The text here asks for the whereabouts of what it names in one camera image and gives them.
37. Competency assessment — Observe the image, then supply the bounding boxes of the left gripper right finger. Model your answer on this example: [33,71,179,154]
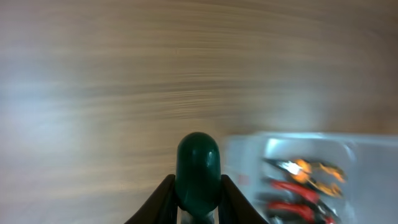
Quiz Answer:
[218,174,268,224]

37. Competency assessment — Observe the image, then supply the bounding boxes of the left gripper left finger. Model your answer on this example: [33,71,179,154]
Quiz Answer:
[125,174,178,224]

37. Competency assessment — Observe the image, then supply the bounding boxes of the green handle screwdriver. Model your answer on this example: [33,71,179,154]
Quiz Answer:
[175,132,221,223]

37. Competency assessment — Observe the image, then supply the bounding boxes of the red handle wire stripper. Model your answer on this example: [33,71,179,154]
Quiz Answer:
[266,180,341,224]

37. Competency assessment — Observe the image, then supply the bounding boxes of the orange black needle-nose pliers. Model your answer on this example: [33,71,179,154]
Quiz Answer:
[262,158,346,197]

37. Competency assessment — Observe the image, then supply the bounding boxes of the clear plastic container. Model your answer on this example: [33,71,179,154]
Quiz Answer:
[223,132,397,223]

